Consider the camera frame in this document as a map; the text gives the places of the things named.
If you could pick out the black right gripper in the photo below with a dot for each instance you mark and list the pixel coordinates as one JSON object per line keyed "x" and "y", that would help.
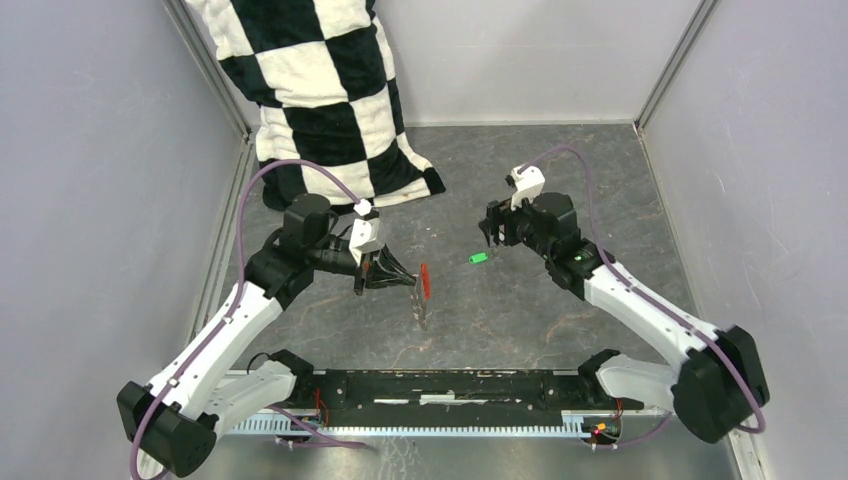
{"x": 500, "y": 214}

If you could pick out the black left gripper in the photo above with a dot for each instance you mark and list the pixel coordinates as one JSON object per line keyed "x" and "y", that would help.
{"x": 375, "y": 268}

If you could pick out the green tagged key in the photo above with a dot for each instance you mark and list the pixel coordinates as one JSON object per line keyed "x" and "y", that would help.
{"x": 480, "y": 257}

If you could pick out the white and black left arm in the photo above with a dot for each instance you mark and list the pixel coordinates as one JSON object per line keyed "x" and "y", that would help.
{"x": 177, "y": 417}

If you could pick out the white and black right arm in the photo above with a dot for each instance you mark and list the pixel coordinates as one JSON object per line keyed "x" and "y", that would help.
{"x": 711, "y": 379}

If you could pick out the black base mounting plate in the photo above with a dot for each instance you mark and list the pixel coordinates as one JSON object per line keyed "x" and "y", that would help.
{"x": 449, "y": 398}

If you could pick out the black white checkered cloth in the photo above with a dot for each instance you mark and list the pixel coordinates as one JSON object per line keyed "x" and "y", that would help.
{"x": 323, "y": 77}

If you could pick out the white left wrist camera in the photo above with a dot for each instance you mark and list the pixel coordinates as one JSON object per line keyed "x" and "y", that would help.
{"x": 367, "y": 234}

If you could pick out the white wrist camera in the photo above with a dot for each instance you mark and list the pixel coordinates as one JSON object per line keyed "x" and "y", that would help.
{"x": 527, "y": 182}
{"x": 367, "y": 234}

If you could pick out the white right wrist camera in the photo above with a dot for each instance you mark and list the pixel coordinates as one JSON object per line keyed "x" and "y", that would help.
{"x": 527, "y": 182}

